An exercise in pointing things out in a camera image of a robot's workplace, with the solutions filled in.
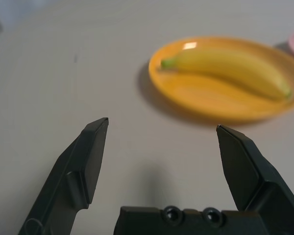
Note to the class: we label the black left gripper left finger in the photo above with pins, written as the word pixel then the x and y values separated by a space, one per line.
pixel 73 171

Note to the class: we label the yellow round plate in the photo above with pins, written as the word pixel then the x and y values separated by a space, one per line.
pixel 205 100

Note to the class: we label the yellow toy banana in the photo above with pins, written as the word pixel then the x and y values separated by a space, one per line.
pixel 230 66

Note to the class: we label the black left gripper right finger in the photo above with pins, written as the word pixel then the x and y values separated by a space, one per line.
pixel 254 178

